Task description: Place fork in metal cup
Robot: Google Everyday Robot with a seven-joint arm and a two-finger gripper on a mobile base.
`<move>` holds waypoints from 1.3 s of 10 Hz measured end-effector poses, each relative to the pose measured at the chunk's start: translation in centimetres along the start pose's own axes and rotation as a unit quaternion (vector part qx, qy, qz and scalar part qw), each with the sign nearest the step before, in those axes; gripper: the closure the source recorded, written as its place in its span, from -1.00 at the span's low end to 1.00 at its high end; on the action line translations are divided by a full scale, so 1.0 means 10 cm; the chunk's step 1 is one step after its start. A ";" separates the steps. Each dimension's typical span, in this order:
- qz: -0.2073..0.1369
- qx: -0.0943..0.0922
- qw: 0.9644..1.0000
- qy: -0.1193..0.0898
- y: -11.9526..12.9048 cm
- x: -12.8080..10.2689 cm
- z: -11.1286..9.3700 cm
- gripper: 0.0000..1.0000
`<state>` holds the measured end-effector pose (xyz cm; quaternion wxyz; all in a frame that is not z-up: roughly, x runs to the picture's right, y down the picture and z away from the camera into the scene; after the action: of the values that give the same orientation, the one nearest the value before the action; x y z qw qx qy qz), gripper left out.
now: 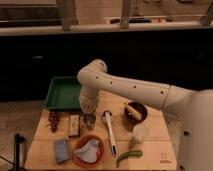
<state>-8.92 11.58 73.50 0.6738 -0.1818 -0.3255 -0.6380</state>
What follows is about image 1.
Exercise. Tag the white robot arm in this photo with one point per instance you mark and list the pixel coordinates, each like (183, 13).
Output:
(194, 108)

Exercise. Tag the metal cup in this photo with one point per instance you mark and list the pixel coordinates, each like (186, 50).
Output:
(89, 120)

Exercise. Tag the dark brown bowl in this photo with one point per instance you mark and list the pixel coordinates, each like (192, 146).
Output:
(140, 108)

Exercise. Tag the yellow corn cob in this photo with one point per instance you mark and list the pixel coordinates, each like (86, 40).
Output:
(134, 112)

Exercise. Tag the green plastic tray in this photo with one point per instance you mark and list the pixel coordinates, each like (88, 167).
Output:
(63, 94)

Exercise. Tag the wooden block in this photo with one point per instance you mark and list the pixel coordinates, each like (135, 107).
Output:
(74, 126)

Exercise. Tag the orange plate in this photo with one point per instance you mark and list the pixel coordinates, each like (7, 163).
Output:
(80, 143)

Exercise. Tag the brown pine cone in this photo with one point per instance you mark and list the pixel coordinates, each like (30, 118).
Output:
(54, 121)

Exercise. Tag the white crumpled cloth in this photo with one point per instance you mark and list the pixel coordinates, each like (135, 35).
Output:
(88, 153)

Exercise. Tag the green chili pepper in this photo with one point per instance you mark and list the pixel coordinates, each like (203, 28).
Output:
(131, 153)

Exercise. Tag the blue sponge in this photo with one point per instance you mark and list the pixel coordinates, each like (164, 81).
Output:
(61, 151)

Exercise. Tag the black stand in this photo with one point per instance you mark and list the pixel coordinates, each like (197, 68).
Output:
(15, 163)

